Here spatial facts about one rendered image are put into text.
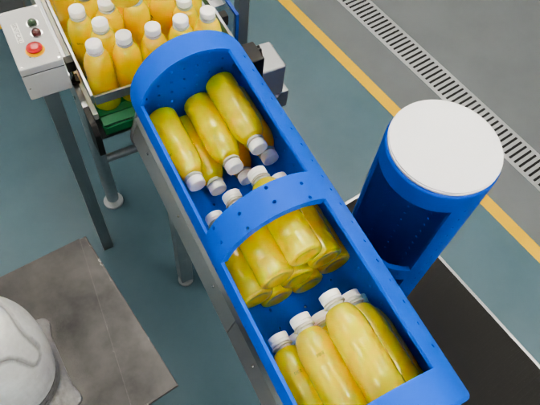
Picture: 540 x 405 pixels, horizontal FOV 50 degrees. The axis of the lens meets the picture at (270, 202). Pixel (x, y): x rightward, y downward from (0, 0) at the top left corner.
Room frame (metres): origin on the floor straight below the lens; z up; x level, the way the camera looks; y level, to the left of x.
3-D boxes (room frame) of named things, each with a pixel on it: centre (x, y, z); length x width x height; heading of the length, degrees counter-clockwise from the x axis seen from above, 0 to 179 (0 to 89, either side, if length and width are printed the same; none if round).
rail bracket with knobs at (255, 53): (1.09, 0.12, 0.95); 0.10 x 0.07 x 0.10; 125
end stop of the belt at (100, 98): (1.01, 0.31, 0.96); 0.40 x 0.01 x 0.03; 125
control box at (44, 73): (0.95, 0.62, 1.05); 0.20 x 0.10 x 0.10; 35
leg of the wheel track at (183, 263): (0.85, 0.28, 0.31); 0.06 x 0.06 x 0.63; 35
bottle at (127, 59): (0.99, 0.40, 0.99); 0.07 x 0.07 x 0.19
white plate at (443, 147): (0.86, -0.39, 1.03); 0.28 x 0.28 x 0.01
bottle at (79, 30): (1.05, 0.54, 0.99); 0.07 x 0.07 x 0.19
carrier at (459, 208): (0.87, -0.39, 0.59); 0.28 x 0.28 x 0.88
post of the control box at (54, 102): (0.95, 0.62, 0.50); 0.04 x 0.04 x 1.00; 35
